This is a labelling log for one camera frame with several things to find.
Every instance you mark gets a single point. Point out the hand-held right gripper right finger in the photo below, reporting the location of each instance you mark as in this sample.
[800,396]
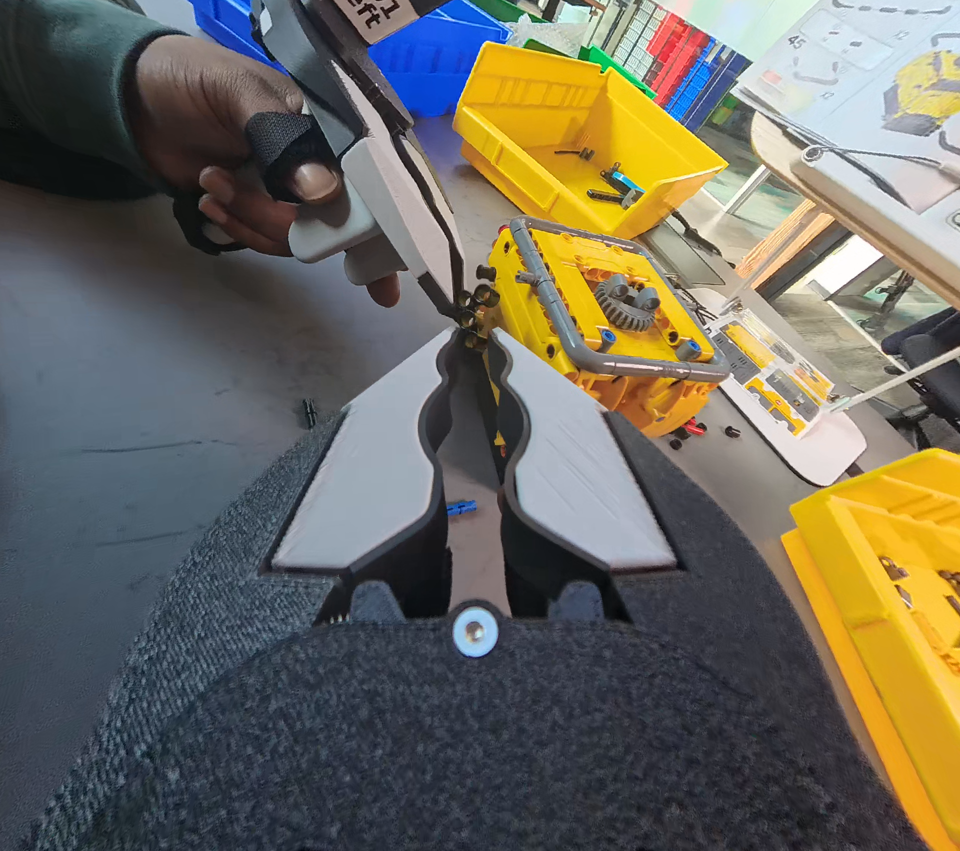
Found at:
[585,483]

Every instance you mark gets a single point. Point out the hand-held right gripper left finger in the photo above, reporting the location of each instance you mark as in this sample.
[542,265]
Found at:
[360,483]

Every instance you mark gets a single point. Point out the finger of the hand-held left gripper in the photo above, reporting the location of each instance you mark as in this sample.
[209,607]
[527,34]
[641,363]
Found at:
[397,191]
[454,236]

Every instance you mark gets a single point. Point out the black lego hub connector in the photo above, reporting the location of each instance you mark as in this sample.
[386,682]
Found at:
[476,307]

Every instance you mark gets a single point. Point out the blue lego long pin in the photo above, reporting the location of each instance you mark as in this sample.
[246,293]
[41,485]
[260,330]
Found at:
[461,508]

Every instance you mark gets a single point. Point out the yellow lego robot model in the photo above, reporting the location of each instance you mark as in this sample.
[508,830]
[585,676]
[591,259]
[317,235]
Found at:
[570,311]

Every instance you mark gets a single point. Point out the yellow storage bin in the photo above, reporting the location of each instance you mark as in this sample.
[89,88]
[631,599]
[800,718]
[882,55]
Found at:
[847,551]
[525,116]

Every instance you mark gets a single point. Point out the person's left forearm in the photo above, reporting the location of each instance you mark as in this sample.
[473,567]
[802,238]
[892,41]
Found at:
[67,56]

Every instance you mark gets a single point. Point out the long black lego pin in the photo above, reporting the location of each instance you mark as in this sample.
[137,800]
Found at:
[309,414]

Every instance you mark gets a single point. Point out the black lego axle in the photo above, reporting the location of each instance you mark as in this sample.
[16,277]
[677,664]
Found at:
[574,154]

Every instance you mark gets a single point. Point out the black lego beam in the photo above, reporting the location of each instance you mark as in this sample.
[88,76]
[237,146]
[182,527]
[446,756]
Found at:
[606,196]

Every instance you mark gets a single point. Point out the blue black lego piece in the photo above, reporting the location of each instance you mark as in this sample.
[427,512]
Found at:
[626,183]

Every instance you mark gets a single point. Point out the lego instruction booklet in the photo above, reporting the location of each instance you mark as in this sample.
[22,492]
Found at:
[772,378]

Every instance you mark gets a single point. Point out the open lego step manual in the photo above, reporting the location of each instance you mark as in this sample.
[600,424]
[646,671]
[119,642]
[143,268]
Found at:
[847,41]

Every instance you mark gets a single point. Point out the person's left hand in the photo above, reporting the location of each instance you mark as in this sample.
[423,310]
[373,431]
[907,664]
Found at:
[195,108]

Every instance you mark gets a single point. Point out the green storage bin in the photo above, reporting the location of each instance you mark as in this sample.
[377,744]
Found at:
[502,7]
[615,67]

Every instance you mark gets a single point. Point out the pile of black red pins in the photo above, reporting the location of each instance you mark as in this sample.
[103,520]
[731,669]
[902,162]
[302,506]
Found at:
[686,432]

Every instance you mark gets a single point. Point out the clear plastic bag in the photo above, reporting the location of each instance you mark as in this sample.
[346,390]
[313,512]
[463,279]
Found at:
[562,32]

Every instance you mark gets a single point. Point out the grey flat device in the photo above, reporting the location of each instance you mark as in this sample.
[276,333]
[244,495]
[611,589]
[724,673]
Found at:
[682,255]

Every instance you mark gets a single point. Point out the stack of coloured plastic crates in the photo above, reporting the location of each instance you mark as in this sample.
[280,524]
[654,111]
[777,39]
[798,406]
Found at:
[675,56]

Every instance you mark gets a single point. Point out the heap of grey blue parts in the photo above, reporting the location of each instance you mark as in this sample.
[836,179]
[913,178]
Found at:
[930,596]

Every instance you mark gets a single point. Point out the black office chair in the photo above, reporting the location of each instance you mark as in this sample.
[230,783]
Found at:
[930,356]

